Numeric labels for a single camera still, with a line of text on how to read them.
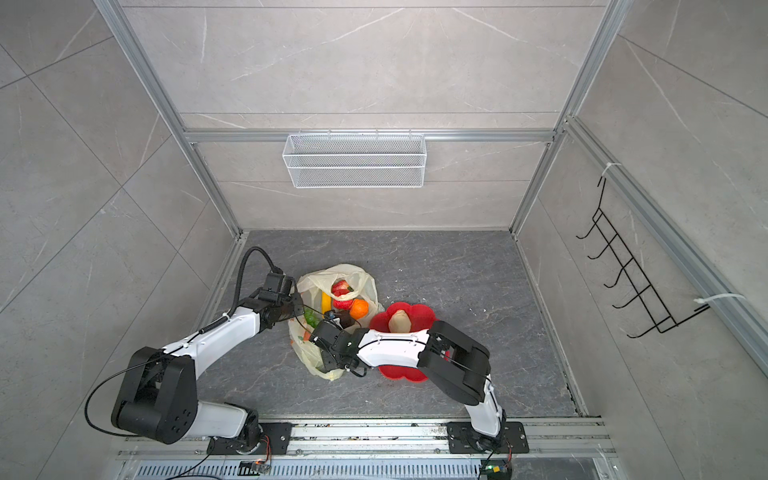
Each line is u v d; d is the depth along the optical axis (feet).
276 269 2.62
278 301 2.29
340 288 3.19
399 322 2.89
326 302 3.18
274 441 2.41
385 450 2.40
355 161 3.30
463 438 2.41
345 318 2.95
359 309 2.99
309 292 3.22
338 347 2.16
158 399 1.38
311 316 2.97
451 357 1.73
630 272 2.22
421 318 2.98
